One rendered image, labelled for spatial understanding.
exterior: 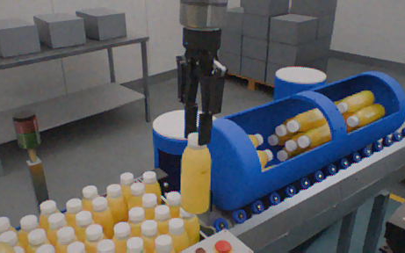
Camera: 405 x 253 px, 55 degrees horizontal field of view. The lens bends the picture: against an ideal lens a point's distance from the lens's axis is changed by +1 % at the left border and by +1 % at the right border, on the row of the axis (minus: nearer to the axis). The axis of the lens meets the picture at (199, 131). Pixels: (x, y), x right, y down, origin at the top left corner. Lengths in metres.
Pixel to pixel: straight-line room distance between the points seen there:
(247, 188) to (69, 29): 2.73
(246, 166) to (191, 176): 0.29
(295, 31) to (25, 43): 2.74
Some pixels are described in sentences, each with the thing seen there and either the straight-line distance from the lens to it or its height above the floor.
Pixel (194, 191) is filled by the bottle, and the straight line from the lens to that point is 0.85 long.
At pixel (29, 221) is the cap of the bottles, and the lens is 1.10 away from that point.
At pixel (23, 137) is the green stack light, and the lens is 1.26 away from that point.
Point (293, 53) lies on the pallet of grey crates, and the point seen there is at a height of 0.58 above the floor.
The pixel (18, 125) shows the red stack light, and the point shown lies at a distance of 1.24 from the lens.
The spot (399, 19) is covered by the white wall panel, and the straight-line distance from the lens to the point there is 6.24.
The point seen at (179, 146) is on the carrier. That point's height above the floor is 1.00.
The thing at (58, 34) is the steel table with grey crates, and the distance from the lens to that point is 3.55.
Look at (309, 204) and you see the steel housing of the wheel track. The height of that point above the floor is 0.88.
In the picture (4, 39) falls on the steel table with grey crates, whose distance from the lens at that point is 3.39.
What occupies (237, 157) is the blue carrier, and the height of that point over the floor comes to 1.18.
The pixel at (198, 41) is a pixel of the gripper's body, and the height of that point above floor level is 1.55.
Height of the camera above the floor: 1.72
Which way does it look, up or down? 26 degrees down
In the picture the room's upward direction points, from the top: straight up
